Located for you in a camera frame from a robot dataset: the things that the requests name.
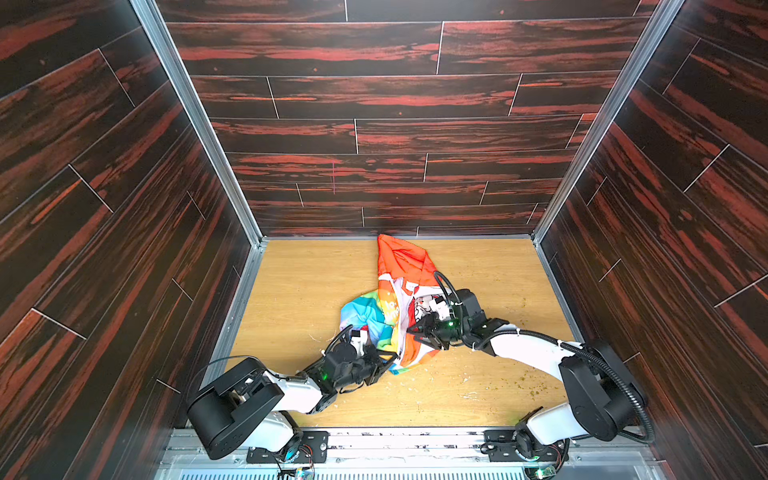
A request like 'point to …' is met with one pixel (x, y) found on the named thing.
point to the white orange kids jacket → (405, 272)
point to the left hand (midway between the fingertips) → (401, 359)
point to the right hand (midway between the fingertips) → (412, 330)
